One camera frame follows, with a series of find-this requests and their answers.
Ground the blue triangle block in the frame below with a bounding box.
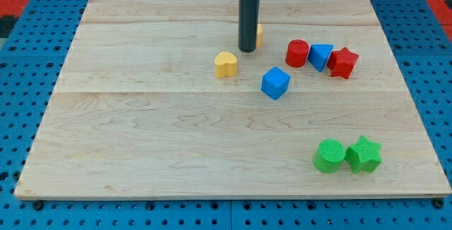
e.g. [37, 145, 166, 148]
[307, 44, 333, 72]

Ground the yellow hexagon block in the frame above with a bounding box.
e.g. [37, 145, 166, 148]
[256, 23, 263, 48]

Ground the yellow heart block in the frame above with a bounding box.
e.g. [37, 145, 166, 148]
[214, 51, 238, 78]

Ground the blue cube block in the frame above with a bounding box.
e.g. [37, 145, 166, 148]
[261, 67, 290, 100]

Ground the red star block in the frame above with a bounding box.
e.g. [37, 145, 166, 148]
[327, 47, 359, 79]

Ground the green star block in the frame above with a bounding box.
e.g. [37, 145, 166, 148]
[345, 135, 382, 174]

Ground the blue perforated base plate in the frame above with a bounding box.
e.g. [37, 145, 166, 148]
[1, 0, 451, 229]

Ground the red cylinder block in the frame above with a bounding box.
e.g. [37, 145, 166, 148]
[285, 39, 310, 68]

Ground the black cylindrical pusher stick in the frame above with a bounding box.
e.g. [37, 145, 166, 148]
[238, 0, 260, 52]

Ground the light wooden board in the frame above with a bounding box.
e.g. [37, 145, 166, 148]
[14, 0, 451, 200]

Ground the green cylinder block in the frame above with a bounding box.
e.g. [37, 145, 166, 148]
[313, 139, 346, 174]

